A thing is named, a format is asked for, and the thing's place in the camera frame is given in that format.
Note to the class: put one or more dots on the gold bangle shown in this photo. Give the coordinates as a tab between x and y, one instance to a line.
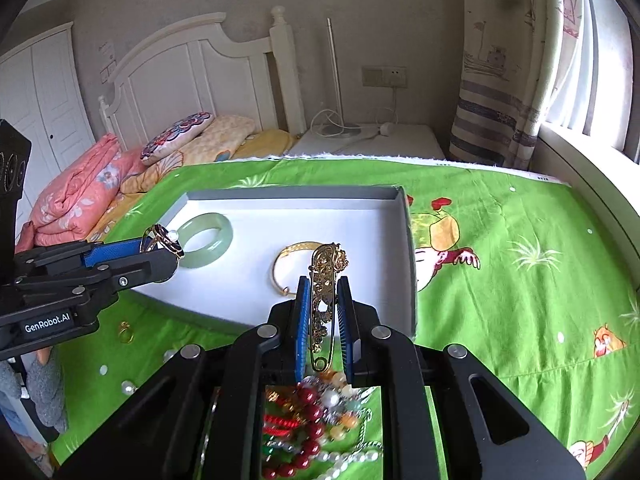
278	259

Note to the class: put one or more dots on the striped printed curtain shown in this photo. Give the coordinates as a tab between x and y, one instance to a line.
490	85

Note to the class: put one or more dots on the patterned embroidered pillow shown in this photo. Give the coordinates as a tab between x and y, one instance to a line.
175	135

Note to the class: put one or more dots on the wall sticker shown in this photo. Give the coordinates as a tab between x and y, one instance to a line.
107	62

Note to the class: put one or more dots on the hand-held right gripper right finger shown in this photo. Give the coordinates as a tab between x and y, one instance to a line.
345	330

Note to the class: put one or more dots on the white window sill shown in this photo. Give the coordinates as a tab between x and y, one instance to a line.
590	170

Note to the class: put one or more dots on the yellow pillow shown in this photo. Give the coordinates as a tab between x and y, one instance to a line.
265	145

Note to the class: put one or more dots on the white nightstand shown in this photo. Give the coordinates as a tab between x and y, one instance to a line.
400	145

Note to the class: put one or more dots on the green printed cloth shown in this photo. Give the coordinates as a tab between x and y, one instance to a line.
500	310

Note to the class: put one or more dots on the person's left forearm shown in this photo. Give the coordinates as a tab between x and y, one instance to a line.
47	395

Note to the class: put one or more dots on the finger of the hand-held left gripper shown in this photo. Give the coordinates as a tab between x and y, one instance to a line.
145	267
115	252

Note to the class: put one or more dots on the yellow floral quilt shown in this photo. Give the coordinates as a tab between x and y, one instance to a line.
220	140

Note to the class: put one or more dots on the white bed headboard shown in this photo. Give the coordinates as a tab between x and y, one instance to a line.
200	80

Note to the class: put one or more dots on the wall socket plate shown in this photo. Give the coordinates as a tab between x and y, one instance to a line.
372	75

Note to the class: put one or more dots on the white wardrobe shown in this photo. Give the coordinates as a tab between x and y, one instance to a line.
45	95

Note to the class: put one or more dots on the pink floral quilt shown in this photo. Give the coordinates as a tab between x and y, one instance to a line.
75	195

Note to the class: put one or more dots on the sheer white curtain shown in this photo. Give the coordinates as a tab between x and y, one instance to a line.
600	60

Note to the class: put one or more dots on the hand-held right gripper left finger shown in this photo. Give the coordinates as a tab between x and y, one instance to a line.
302	330

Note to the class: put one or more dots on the white desk lamp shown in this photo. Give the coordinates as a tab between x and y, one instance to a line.
334	85

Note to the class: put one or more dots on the green jade bangle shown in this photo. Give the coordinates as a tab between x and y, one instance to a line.
227	240

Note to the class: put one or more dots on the gold brooch pin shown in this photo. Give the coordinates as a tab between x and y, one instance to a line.
322	280

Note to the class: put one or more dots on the white jewelry box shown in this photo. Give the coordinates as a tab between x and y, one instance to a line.
320	220

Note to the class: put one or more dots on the small white pearl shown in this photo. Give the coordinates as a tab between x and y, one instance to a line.
128	388
170	355

